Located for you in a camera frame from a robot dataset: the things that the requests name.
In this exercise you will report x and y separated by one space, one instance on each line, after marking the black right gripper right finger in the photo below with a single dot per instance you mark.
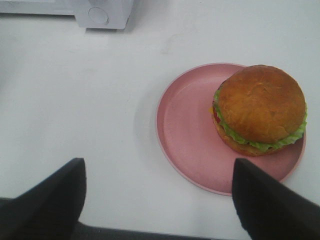
268 210

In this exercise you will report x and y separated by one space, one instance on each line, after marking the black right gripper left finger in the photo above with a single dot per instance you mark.
49 210

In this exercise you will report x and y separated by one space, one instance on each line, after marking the burger with lettuce and tomato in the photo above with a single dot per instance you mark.
259 110

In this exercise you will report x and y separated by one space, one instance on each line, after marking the pink round plate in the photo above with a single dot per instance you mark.
191 142

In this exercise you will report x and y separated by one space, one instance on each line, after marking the round white door release button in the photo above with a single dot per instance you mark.
98 15

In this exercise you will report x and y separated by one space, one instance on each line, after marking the white microwave oven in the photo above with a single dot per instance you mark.
118 11

